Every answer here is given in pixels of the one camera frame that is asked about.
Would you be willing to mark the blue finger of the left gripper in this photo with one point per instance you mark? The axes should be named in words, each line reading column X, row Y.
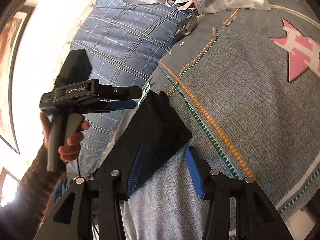
column 121, row 104

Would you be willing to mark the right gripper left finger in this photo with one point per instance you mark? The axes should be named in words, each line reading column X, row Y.
column 72, row 217

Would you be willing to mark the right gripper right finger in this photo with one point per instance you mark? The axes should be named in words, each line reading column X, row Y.
column 256, row 216

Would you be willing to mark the black pants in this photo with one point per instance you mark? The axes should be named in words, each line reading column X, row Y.
column 154, row 134

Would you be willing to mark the left forearm knitted sleeve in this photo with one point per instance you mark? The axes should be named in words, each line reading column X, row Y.
column 21, row 218

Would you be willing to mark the blue plaid pillow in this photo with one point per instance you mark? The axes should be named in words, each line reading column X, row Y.
column 125, row 39

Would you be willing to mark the small dark grey object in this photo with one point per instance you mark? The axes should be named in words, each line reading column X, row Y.
column 185, row 27

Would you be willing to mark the grey patterned bedspread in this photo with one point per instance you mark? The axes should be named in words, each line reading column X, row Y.
column 246, row 84

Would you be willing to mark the framed wall picture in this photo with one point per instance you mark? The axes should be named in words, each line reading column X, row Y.
column 11, row 37

